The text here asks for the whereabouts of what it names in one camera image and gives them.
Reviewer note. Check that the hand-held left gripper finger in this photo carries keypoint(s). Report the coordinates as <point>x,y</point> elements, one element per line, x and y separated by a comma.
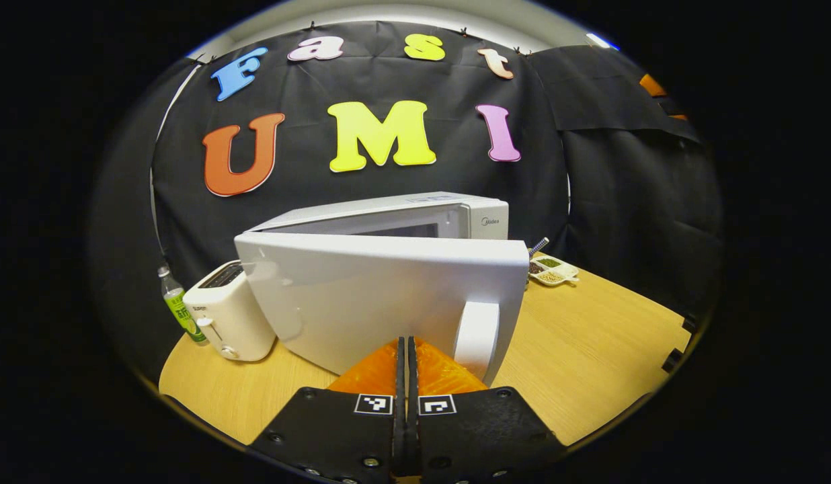
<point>413,376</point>
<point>399,376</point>

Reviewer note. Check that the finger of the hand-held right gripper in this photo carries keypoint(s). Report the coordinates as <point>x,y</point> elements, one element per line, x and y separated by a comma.
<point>651,85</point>
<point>678,115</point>

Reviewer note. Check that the white microwave oven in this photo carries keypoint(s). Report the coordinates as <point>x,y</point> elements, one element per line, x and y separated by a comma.
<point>362,296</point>

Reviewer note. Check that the white divided condiment dish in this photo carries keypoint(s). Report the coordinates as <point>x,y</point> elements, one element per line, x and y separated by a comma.
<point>553,274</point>

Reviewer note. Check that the white toaster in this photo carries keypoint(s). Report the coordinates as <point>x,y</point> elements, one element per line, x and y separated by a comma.
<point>227,316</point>

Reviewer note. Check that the black table clamp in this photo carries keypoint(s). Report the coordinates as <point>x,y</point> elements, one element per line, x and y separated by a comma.
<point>671,360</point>
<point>688,323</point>

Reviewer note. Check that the green label drink bottle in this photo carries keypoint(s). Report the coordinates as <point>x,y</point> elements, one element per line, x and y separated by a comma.
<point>180,309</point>

